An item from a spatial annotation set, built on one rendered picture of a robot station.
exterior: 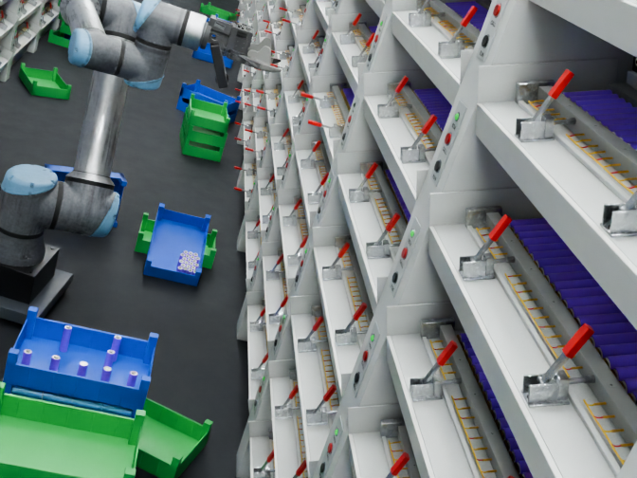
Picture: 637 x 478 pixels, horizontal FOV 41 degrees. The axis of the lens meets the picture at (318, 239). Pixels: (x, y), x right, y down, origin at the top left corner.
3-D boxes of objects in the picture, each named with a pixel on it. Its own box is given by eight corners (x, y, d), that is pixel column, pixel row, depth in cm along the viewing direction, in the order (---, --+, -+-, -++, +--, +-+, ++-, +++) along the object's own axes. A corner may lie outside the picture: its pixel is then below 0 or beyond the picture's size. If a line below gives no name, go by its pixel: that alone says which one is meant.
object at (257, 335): (250, 429, 231) (246, 386, 226) (247, 317, 286) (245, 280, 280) (324, 422, 233) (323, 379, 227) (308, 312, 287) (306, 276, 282)
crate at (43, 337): (2, 383, 181) (8, 352, 178) (24, 334, 200) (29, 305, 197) (142, 412, 187) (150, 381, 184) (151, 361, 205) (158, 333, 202)
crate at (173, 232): (196, 286, 314) (201, 272, 309) (142, 274, 310) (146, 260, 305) (207, 229, 335) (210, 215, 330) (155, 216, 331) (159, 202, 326)
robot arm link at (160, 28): (134, 30, 218) (144, -8, 215) (181, 46, 221) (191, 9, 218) (129, 35, 209) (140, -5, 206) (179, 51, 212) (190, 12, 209)
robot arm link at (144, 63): (113, 75, 220) (125, 28, 216) (155, 86, 225) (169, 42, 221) (117, 84, 212) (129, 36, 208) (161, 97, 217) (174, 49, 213)
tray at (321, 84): (334, 177, 203) (333, 139, 199) (313, 107, 258) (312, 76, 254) (417, 173, 204) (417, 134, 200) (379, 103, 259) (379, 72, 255)
